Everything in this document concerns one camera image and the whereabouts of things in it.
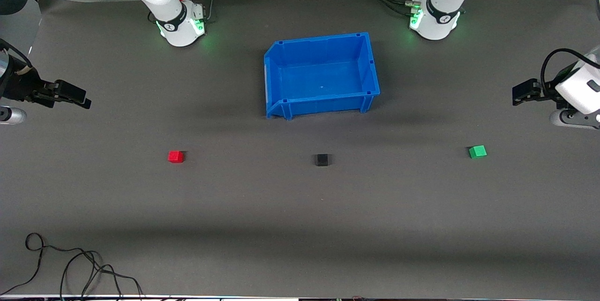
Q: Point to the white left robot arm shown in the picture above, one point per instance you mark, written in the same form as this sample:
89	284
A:
440	22

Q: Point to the small red cube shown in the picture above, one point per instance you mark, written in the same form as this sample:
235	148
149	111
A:
176	156

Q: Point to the dark grey table mat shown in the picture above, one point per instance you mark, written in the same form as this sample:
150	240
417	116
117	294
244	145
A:
300	226

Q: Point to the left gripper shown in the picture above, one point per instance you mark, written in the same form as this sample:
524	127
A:
548	90

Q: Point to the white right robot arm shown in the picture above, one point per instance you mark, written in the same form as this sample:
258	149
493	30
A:
180	24

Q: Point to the blue plastic storage bin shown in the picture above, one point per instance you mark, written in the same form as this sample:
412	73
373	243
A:
323	80

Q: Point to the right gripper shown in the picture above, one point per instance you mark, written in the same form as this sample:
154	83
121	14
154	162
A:
19	86

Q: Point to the small black cube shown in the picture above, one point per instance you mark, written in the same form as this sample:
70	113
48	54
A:
322	160

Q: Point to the small green cube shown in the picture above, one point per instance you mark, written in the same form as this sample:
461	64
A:
477	152

